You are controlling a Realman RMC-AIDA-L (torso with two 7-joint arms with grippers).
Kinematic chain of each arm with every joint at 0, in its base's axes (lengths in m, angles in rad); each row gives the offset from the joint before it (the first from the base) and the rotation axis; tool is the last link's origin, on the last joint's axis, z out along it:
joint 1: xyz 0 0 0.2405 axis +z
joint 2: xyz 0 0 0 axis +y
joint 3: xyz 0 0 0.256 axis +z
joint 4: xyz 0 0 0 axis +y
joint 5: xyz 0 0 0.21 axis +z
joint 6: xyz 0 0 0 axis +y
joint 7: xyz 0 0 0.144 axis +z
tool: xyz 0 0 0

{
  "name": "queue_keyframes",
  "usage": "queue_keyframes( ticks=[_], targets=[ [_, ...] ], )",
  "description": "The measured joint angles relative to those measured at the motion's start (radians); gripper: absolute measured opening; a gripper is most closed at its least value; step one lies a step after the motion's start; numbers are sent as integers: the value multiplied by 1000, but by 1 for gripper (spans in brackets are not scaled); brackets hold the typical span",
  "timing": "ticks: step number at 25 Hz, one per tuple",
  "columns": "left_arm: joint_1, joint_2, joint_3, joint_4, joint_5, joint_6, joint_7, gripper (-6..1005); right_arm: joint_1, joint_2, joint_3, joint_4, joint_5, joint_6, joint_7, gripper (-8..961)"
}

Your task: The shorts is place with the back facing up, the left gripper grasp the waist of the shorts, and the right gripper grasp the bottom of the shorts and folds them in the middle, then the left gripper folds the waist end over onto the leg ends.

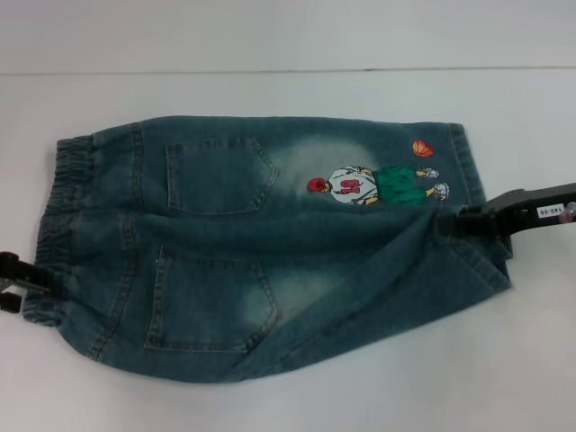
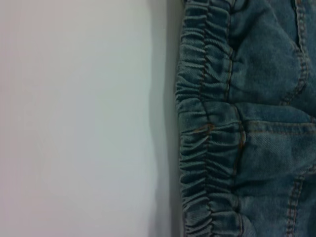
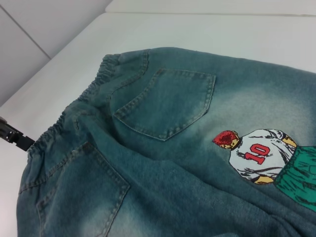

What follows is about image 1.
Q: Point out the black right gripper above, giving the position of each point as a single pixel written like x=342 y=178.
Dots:
x=531 y=209

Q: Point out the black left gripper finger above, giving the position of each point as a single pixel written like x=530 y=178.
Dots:
x=9 y=302
x=24 y=275

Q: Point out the blue denim shorts with embroidery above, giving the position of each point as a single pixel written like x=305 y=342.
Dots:
x=225 y=252

